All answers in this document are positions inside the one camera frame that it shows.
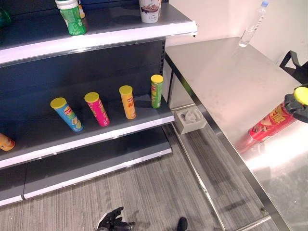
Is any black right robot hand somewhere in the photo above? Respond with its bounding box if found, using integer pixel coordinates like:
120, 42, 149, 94
284, 83, 308, 124

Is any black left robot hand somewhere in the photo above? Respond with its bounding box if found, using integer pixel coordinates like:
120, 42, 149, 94
96, 206, 136, 231

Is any red chip can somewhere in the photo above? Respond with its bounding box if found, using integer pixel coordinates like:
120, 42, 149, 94
248, 86, 308, 142

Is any stainless steel table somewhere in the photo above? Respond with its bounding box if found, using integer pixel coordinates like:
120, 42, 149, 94
164, 37, 308, 231

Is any dark robot foot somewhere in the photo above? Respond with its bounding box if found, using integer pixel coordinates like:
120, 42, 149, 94
177, 217, 189, 231

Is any clear water bottle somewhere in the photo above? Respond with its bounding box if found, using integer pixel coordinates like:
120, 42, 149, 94
238, 0, 269, 48

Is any grey box with white items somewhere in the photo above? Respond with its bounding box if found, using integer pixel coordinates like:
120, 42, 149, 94
174, 108, 207, 135

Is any pink chip can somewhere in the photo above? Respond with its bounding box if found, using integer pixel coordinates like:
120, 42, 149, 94
84, 91, 111, 128

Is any blue chip can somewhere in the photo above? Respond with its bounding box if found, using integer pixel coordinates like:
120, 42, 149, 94
50, 97, 84, 132

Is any orange chip can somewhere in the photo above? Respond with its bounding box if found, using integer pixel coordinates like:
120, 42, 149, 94
118, 85, 137, 120

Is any orange snack can lying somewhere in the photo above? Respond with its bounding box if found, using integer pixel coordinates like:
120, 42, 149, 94
0, 133, 16, 152

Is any green chip can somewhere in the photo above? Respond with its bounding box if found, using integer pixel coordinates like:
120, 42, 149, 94
150, 74, 164, 109

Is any dark grey store shelf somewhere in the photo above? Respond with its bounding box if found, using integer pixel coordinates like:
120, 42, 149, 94
0, 0, 198, 207

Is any white paper cup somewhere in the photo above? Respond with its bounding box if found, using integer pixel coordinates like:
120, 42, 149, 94
139, 0, 162, 24

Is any green bottle with white cap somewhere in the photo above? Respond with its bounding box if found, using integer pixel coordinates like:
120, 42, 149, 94
55, 0, 87, 37

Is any orange packet behind bottle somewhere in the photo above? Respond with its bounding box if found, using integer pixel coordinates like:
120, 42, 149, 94
78, 0, 86, 19

